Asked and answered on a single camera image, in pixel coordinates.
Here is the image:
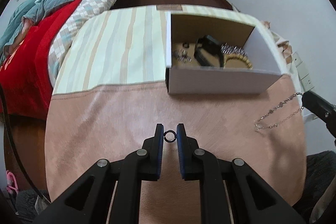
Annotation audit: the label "black wristband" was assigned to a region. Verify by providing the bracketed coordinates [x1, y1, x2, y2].
[194, 35, 224, 68]

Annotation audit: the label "checkered bed quilt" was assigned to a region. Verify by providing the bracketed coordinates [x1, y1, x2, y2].
[48, 0, 116, 86]

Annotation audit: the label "pink striped table cloth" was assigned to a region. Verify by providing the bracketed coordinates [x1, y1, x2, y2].
[44, 4, 308, 224]

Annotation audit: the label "red bed cover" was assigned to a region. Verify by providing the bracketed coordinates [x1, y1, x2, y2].
[1, 0, 82, 120]

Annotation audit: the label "open cardboard box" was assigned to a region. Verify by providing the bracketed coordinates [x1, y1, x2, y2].
[166, 8, 286, 94]

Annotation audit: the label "thin silver necklace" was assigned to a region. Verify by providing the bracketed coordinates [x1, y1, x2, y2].
[253, 91, 305, 131]

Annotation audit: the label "small silver earrings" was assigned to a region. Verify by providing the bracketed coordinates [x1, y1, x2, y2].
[173, 49, 192, 63]

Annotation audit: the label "thick silver chain bracelet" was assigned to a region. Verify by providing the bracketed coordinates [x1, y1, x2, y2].
[220, 43, 249, 57]

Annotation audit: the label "small black ring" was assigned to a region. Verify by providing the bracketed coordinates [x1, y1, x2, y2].
[163, 130, 177, 142]

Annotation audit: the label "wooden bead bracelet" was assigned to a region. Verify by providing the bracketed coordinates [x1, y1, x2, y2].
[223, 54, 254, 69]

